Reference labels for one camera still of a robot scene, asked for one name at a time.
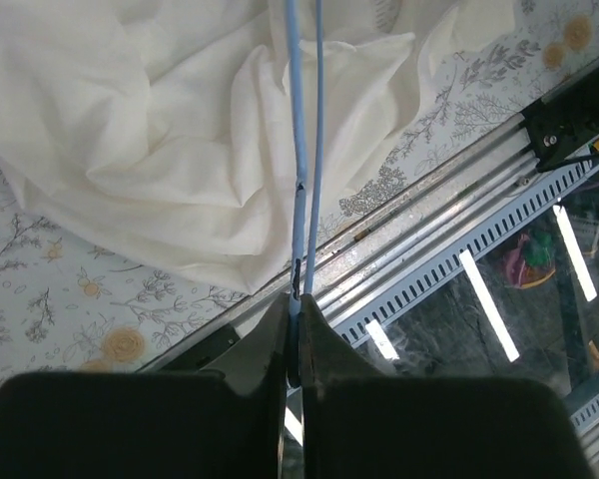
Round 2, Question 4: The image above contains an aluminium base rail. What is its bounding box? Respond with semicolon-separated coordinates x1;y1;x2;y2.
139;54;599;465

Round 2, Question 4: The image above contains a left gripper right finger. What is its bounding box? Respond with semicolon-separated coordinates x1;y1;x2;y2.
297;296;592;478

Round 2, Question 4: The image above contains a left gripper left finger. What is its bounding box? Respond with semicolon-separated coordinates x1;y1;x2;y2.
0;295;289;478

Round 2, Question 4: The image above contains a white shirt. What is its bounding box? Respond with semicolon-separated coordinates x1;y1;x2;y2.
0;1;515;293

